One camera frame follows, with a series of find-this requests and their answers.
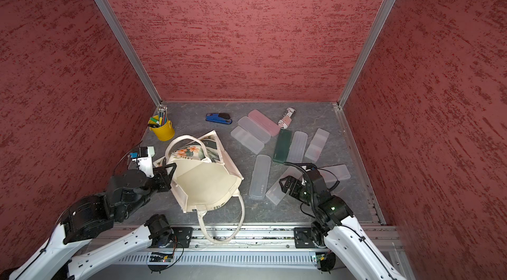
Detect large white pencil case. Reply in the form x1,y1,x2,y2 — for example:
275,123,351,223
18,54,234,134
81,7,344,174
231,126,265,155

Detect left corner aluminium post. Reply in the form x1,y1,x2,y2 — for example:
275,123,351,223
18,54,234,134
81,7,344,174
94,0,162,107

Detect corner aluminium post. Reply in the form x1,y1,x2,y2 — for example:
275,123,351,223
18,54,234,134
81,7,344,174
337,0,415,108
94,0,162,107

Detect pink pencil case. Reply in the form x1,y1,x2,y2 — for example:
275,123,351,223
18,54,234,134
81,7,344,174
248,110,281,137

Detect clear ribbed pencil case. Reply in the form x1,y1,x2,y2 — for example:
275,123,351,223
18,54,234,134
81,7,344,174
286,131,308,163

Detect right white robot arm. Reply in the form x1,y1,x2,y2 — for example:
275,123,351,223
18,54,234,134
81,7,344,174
279,162,405,279

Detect right corner aluminium post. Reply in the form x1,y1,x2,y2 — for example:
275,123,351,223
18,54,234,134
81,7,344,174
337,0,415,108

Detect flag pattern can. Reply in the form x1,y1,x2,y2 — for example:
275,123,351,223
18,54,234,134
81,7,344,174
278,107,296,130

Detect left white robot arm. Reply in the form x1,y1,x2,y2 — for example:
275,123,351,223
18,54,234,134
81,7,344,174
1,163,177,279

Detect blue black stapler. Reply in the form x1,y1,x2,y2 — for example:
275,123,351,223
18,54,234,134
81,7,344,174
205,112,232,125

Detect green pencil case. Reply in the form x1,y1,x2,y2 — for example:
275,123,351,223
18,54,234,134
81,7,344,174
273,129,293,164

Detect yellow pen cup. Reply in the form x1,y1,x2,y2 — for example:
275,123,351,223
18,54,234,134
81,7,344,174
148,105,175,141

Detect floral canvas tote bag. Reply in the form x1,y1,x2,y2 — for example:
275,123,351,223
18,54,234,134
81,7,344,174
153,130,246,244

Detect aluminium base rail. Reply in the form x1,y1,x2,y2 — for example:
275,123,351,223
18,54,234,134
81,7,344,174
65,222,405,280

